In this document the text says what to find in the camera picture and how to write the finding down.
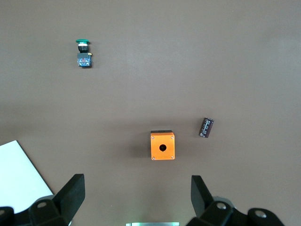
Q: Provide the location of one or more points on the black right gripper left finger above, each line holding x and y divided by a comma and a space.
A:
70, 200

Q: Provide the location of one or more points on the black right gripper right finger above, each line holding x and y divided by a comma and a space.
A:
202, 200

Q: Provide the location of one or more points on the green mushroom push button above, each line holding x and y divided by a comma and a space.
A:
84, 60

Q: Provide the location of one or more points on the white drawer cabinet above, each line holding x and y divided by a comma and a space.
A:
16, 179

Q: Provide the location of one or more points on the dark cylindrical capacitor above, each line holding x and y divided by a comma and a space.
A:
206, 127

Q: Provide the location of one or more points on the orange button enclosure box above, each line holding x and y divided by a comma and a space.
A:
156, 150

